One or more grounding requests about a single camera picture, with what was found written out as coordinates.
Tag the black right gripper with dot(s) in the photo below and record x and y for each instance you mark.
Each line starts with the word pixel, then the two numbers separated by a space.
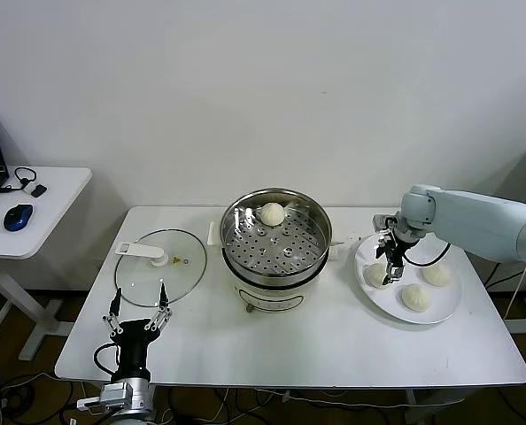
pixel 396 248

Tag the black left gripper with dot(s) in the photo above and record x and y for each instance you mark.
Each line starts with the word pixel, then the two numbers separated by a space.
pixel 133 350

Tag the white steamed baozi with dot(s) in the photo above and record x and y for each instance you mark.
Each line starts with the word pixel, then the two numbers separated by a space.
pixel 436 274
pixel 415 298
pixel 373 276
pixel 272 214

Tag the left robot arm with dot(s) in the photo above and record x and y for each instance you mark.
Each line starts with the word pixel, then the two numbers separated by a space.
pixel 128 400

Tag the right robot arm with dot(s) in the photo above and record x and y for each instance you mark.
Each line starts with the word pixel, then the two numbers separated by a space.
pixel 466 217

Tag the steel steamer basket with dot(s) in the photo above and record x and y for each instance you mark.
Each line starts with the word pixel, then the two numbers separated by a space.
pixel 289 248

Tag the white round plate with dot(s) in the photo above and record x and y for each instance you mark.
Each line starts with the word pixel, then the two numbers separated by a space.
pixel 378 301

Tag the white electric cooking pot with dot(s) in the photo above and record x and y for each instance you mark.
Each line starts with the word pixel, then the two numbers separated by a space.
pixel 267 297

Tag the white side table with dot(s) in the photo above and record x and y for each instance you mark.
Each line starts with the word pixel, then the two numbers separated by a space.
pixel 59 208

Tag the blue computer mouse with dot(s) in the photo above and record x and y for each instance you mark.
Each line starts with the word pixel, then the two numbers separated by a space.
pixel 18 217

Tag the small black adapter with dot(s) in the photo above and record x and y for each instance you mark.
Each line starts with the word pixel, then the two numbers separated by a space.
pixel 38 191

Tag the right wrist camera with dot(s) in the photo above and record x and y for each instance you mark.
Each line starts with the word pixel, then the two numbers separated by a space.
pixel 382 222

